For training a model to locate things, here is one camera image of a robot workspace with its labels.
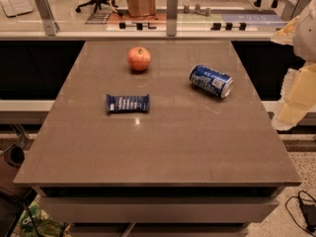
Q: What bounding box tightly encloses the red apple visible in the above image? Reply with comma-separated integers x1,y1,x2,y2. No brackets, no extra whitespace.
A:
127,46,151,71

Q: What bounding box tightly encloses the metal glass post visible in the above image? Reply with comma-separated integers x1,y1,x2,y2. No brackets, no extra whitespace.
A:
35,0,59,37
166,0,178,37
290,0,311,19

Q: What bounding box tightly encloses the middle metal glass post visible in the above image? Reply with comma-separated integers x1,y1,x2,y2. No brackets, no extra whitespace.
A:
166,0,178,37

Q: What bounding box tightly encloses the blue snack bar wrapper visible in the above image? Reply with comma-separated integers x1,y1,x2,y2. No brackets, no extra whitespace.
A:
106,95,150,114

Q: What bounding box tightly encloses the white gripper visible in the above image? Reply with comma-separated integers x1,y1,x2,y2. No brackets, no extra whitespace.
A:
271,0,316,130

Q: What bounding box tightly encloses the cardboard box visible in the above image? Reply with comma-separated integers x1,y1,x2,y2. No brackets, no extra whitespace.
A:
126,0,156,17

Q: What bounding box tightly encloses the left metal glass post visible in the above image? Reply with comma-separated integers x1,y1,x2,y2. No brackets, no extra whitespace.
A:
35,0,59,37

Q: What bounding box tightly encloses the blue pepsi can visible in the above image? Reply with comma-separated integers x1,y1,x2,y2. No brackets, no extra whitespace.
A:
190,64,233,99

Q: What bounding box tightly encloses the black office chair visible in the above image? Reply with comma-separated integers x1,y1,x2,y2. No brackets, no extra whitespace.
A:
75,0,110,13

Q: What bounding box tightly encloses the right metal glass post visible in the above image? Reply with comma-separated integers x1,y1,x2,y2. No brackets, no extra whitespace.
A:
290,0,311,19

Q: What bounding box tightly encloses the black power adapter with cable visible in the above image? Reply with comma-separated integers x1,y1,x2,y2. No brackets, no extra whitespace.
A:
284,191,316,237

